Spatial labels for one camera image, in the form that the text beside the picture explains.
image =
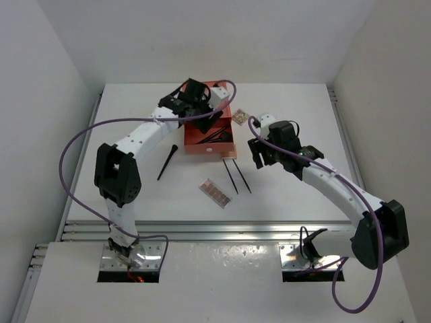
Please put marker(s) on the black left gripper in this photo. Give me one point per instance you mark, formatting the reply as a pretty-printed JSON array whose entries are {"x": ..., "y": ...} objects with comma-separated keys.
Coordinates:
[{"x": 204, "y": 122}]

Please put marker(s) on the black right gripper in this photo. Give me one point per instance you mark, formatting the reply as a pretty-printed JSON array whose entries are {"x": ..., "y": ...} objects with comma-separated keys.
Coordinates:
[{"x": 256, "y": 149}]

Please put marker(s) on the orange drawer organizer box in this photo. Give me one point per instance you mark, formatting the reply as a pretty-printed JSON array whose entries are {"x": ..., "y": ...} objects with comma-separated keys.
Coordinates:
[{"x": 212, "y": 134}]

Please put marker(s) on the orange drawer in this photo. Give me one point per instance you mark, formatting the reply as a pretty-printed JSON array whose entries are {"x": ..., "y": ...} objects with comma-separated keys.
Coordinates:
[{"x": 192, "y": 136}]

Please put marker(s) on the black round blush brush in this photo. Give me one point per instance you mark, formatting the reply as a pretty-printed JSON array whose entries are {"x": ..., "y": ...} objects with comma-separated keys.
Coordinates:
[{"x": 173, "y": 150}]

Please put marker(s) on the long clear eyeshadow palette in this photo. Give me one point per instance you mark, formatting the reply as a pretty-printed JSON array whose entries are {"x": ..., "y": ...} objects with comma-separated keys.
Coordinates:
[{"x": 210, "y": 189}]

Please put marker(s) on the black fan brush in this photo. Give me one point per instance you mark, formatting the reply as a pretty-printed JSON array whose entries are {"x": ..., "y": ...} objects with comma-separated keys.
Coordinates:
[{"x": 223, "y": 138}]

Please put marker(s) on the small square copper palette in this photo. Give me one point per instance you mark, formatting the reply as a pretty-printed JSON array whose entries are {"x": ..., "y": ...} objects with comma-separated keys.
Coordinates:
[{"x": 229, "y": 155}]

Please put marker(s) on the black angled powder brush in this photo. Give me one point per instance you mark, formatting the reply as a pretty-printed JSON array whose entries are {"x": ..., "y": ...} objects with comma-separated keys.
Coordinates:
[{"x": 214, "y": 135}]

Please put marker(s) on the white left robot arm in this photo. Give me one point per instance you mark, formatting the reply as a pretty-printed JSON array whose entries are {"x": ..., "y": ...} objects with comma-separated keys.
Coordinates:
[{"x": 117, "y": 175}]

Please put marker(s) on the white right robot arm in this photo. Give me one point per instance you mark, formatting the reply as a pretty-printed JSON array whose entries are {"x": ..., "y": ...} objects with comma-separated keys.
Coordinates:
[{"x": 380, "y": 228}]

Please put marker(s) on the small colourful palette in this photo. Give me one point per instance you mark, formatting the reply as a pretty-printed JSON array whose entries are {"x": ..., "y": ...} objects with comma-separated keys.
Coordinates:
[{"x": 240, "y": 117}]

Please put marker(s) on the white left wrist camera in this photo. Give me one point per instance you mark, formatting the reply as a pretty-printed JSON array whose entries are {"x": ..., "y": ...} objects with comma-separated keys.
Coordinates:
[{"x": 218, "y": 95}]

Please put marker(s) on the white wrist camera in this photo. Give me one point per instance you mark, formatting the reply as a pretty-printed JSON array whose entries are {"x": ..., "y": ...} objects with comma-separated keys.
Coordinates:
[
  {"x": 262, "y": 121},
  {"x": 218, "y": 95}
]

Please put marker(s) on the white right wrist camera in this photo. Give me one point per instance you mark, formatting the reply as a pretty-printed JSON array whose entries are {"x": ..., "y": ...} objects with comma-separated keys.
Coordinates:
[{"x": 262, "y": 121}]

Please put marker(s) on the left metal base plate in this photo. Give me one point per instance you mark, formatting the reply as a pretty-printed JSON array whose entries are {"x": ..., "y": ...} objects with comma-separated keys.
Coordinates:
[{"x": 144, "y": 256}]

